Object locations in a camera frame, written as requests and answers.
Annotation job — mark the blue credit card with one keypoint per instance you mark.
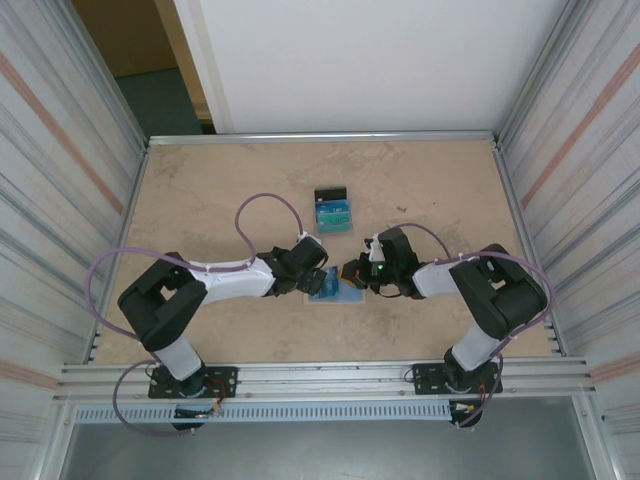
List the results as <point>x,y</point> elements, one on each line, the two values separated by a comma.
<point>331,206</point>
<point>330,285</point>

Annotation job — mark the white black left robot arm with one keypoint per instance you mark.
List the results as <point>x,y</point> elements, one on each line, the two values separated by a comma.
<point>230,277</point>

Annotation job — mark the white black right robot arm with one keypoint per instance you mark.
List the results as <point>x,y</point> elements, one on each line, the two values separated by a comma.
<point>440,277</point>

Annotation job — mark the teal VIP credit card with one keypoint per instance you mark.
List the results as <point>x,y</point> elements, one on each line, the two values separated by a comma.
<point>334,225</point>

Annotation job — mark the clear acrylic card box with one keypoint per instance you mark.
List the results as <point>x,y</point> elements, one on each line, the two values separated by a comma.
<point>334,210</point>

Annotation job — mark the black credit card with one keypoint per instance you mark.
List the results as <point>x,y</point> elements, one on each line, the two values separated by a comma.
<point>330,193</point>

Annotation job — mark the aluminium table edge bar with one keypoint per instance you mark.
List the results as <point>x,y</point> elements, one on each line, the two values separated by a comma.
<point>320,138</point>

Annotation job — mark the aluminium table side bar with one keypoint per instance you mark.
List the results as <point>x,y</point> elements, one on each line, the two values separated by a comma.
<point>125,240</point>
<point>525,240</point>

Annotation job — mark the grey metal base panel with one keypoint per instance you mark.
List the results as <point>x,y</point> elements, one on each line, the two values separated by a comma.
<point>320,450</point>

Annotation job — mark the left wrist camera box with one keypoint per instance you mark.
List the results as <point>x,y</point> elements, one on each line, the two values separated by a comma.
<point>305,235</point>

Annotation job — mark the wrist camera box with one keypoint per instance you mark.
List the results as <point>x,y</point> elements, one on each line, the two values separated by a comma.
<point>305,235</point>
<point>374,252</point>

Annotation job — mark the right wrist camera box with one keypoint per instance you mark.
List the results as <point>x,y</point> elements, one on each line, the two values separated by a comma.
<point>374,252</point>

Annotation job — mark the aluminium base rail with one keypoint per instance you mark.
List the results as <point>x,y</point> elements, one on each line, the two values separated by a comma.
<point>320,380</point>

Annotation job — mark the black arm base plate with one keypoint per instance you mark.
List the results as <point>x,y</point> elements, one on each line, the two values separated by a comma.
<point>425,380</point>
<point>225,380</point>

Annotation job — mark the white door frame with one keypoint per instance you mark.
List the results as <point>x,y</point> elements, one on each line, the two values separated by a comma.
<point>200,60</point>

